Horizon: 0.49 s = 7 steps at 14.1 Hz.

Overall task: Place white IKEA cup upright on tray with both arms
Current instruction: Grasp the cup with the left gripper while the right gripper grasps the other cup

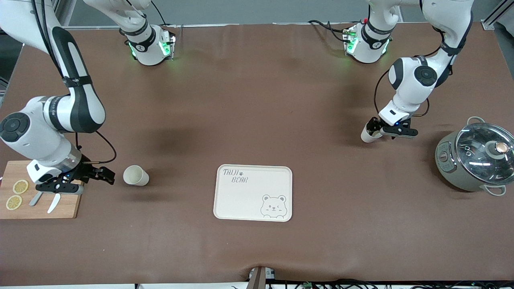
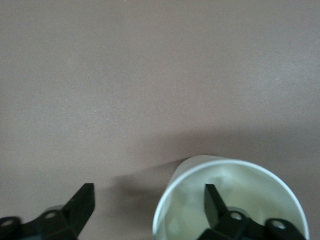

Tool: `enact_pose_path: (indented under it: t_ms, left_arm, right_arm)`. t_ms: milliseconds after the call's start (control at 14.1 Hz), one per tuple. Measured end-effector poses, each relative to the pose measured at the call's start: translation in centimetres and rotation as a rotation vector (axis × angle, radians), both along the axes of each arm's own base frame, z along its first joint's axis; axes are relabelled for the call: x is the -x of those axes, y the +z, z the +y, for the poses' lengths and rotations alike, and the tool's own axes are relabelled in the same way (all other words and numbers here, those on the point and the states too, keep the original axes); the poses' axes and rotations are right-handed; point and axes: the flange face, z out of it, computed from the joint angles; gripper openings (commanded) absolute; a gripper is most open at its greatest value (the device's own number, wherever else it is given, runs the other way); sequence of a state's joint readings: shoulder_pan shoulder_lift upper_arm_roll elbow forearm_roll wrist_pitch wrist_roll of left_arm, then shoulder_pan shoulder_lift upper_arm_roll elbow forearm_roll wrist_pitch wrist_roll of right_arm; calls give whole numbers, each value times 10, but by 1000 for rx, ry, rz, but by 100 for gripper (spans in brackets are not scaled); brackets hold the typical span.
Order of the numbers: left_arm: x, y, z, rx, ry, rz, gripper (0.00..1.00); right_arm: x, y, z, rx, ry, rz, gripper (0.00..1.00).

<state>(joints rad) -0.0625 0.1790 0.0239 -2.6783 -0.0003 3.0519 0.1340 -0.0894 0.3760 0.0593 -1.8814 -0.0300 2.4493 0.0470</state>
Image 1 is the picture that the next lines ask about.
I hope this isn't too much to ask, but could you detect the white tray with bear print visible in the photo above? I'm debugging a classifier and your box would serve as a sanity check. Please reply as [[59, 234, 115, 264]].
[[213, 164, 293, 222]]

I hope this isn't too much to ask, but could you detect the metal table edge bracket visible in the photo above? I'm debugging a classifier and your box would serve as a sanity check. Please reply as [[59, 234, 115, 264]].
[[248, 267, 276, 289]]

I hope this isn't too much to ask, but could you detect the brown table mat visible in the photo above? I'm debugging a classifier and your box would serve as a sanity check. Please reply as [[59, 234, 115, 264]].
[[0, 22, 514, 286]]

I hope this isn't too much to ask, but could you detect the glass pot lid with knob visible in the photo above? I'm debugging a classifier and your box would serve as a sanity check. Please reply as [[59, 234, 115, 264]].
[[455, 122, 514, 181]]

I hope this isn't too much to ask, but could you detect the white IKEA cup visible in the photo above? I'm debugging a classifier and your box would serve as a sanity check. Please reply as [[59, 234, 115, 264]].
[[360, 120, 383, 143], [123, 165, 150, 187]]

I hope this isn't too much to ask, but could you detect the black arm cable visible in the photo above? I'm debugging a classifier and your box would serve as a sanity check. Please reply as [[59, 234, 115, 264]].
[[373, 44, 454, 119], [75, 131, 117, 165]]

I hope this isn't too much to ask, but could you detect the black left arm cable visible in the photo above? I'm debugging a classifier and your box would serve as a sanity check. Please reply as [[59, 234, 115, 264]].
[[373, 44, 454, 119]]

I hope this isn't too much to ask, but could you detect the wooden cutting board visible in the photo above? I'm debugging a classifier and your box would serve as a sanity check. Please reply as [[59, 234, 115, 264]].
[[0, 161, 83, 220]]

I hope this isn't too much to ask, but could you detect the aluminium frame profile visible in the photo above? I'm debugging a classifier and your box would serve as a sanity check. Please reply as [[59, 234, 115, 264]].
[[481, 0, 514, 31]]

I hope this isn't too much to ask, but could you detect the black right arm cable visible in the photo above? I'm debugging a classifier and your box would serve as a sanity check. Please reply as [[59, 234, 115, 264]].
[[75, 131, 117, 165]]

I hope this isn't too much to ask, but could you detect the sage green electric pot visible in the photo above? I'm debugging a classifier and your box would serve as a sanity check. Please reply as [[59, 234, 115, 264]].
[[435, 116, 514, 197]]

